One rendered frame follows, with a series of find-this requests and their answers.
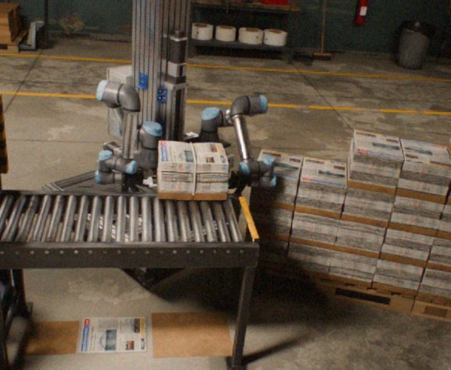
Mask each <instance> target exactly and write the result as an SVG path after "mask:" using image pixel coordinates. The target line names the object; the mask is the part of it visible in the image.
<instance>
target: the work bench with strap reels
mask: <svg viewBox="0 0 451 370"><path fill-rule="evenodd" d="M250 2H253V3H245V2H243V1H241V0H230V3H229V4H228V9H231V10H241V11H252V12H271V13H281V14H285V19H284V28H283V31H282V30H278V29H265V30H264V31H263V30H261V29H258V28H250V27H244V28H240V31H239V36H235V34H236V28H235V27H233V26H229V25H218V26H216V33H215V35H213V34H212V32H213V26H212V25H209V24H205V23H198V22H195V23H193V20H194V7H202V8H222V9H227V3H221V2H220V1H219V0H191V6H190V28H189V41H188V53H187V58H188V59H192V57H191V56H190V55H191V45H206V46H219V47H231V48H242V49H266V50H277V51H280V53H278V54H279V55H282V56H284V54H283V53H284V51H289V52H290V53H289V58H288V62H287V64H288V65H293V64H292V57H293V52H294V43H295V37H296V32H297V27H298V18H299V12H301V9H300V8H299V7H298V6H297V8H292V7H290V6H291V3H292V2H288V0H250ZM289 14H291V15H295V18H294V28H293V32H292V38H291V45H289V44H288V43H287V42H286V40H287V32H286V31H287V27H288V16H289Z"/></svg>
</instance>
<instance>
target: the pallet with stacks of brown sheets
mask: <svg viewBox="0 0 451 370"><path fill-rule="evenodd" d="M25 37H28V32H27V31H22V20H21V16H20V4H9V3H0V44H7V46H8V49H0V52H14V53H19V52H20V48H19V44H20V43H24V38H25Z"/></svg>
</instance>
